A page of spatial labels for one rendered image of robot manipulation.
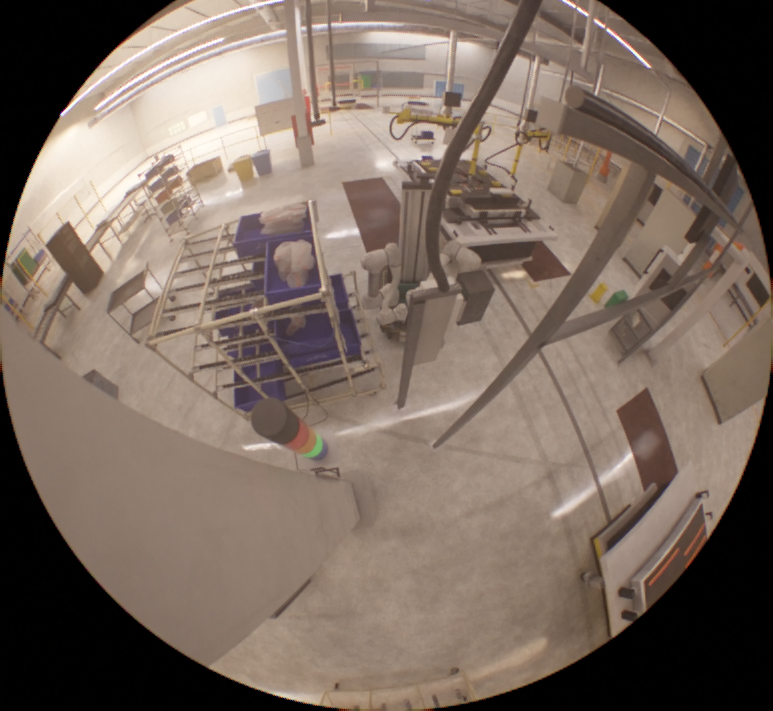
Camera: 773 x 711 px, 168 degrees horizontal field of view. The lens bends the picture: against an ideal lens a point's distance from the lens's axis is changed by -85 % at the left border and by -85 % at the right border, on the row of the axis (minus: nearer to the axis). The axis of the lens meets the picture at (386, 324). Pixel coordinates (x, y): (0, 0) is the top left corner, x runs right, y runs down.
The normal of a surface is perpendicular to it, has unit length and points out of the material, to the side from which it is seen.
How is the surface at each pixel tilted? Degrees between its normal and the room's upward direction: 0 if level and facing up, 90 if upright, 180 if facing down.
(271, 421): 0
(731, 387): 90
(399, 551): 0
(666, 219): 90
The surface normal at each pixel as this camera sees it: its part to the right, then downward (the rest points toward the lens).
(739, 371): -0.97, 0.20
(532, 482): 0.00, -0.58
